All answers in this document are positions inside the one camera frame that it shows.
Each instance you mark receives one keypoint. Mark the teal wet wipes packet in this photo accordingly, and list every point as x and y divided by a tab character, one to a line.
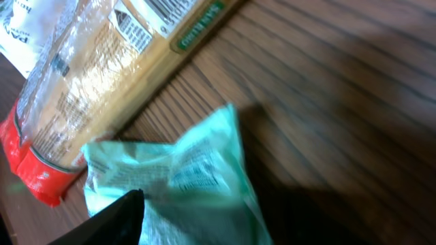
196	190

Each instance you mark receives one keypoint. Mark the orange pasta packet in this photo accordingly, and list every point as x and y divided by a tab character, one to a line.
93	77

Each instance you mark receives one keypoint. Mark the white bamboo print tube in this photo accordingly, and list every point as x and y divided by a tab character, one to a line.
25	28

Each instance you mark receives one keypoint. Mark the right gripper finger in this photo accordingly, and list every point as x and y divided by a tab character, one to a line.
118	224

